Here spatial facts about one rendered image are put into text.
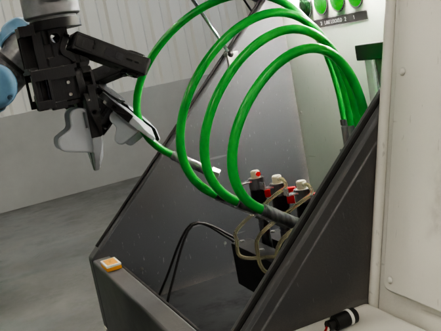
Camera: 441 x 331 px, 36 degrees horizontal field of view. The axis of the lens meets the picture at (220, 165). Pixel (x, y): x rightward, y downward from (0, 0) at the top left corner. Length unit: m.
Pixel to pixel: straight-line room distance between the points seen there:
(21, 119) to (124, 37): 1.50
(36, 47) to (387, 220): 0.50
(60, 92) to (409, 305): 0.52
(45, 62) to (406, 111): 0.47
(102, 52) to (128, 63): 0.04
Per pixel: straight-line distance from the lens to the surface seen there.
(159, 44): 1.23
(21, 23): 1.35
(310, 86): 1.51
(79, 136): 0.94
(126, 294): 1.20
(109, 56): 0.94
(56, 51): 0.94
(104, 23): 7.94
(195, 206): 1.49
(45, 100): 0.92
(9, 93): 1.18
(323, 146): 1.52
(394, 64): 0.87
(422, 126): 0.81
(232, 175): 0.90
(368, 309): 0.89
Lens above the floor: 1.34
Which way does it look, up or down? 10 degrees down
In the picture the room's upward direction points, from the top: 11 degrees counter-clockwise
